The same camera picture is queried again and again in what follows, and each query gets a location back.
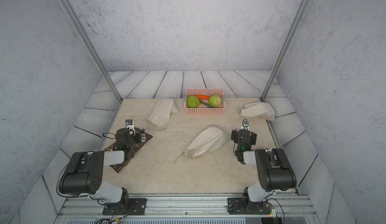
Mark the right green cabbage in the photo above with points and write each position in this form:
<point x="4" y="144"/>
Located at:
<point x="215" y="100"/>

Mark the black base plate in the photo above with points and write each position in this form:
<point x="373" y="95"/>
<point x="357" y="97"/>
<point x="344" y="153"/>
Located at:
<point x="239" y="206"/>
<point x="131" y="207"/>

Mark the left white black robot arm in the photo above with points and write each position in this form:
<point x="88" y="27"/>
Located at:
<point x="83" y="175"/>

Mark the aluminium frame post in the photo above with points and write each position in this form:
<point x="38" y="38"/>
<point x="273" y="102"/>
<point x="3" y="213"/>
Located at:
<point x="66" y="5"/>
<point x="285" y="48"/>

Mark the right aluminium frame post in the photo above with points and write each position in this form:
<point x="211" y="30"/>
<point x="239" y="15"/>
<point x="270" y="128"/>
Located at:
<point x="285" y="48"/>

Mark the green cucumber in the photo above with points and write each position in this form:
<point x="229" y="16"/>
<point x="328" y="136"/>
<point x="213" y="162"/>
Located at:
<point x="206" y="104"/>

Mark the beige cloth bag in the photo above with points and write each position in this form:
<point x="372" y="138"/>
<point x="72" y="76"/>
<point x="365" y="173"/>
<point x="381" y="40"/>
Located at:
<point x="257" y="109"/>
<point x="159" y="119"/>
<point x="209" y="140"/>

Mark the pink plastic basket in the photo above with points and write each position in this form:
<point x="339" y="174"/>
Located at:
<point x="202" y="109"/>

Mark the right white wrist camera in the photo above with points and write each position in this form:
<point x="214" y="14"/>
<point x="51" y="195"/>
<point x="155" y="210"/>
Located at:
<point x="245" y="124"/>

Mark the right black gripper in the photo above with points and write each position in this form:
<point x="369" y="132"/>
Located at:
<point x="235" y="135"/>

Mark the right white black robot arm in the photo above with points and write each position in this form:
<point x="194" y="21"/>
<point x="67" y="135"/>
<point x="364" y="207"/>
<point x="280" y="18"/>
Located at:
<point x="275" y="174"/>

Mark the green cabbage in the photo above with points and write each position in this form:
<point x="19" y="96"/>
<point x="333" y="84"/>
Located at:
<point x="193" y="101"/>
<point x="215" y="100"/>

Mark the left green cabbage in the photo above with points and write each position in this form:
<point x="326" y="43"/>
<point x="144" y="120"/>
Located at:
<point x="193" y="101"/>

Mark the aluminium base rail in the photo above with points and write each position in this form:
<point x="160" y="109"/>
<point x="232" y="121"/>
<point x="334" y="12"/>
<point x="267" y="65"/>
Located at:
<point x="200" y="205"/>

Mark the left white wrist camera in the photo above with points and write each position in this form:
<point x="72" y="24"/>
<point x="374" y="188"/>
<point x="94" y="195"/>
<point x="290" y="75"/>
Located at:
<point x="130" y="126"/>

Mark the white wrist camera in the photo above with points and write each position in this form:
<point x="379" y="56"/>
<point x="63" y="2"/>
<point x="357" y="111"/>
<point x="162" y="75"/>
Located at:
<point x="245" y="124"/>
<point x="130" y="126"/>

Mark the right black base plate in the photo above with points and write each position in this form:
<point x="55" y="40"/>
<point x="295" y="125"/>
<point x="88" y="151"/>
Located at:
<point x="239" y="206"/>

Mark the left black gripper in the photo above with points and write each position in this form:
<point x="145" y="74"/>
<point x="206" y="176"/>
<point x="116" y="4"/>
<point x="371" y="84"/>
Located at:
<point x="137" y="136"/>

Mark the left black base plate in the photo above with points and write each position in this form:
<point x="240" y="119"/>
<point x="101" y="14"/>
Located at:
<point x="131" y="207"/>

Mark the left aluminium frame post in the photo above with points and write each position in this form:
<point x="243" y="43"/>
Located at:
<point x="66" y="5"/>

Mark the orange carrot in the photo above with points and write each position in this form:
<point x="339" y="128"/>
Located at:
<point x="202" y="96"/>

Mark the brown chips bag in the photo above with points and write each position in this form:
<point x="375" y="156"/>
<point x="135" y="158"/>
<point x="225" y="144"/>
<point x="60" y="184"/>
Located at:
<point x="123" y="150"/>

